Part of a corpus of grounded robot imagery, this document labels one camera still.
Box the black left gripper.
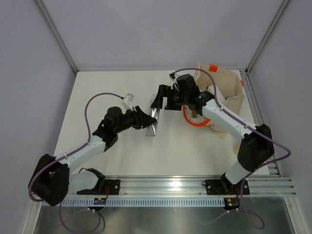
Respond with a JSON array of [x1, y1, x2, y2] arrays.
[[114, 106, 156, 134]]

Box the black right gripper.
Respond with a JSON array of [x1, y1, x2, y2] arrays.
[[151, 85, 189, 111]]

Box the silver tube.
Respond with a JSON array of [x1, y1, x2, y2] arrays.
[[145, 94, 160, 137]]

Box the white box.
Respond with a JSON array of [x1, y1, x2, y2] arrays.
[[206, 85, 219, 95]]

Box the cream pump bottle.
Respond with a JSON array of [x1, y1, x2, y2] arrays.
[[233, 143, 240, 155]]

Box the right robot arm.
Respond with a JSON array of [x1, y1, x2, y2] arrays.
[[151, 74, 274, 194]]

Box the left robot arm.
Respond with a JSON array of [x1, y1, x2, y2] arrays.
[[28, 106, 157, 206]]

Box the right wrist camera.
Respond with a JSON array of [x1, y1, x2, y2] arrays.
[[169, 73, 179, 83]]

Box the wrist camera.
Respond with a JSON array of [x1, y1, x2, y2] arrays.
[[169, 73, 179, 83], [121, 94, 134, 111]]

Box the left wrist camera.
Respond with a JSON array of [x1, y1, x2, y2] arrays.
[[121, 94, 134, 111]]

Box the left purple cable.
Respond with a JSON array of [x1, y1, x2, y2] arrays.
[[28, 92, 124, 232]]

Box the canvas bag orange handles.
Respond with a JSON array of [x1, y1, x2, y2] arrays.
[[182, 64, 245, 139]]

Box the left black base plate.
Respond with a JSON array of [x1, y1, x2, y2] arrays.
[[95, 179, 120, 195]]

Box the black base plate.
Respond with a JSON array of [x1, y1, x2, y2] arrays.
[[202, 179, 250, 195], [95, 179, 120, 195]]

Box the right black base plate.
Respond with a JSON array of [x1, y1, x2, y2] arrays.
[[202, 179, 250, 195]]

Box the white slotted cable duct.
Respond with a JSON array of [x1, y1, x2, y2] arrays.
[[62, 197, 225, 207]]

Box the aluminium rail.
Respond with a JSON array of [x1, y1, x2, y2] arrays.
[[67, 176, 296, 196]]

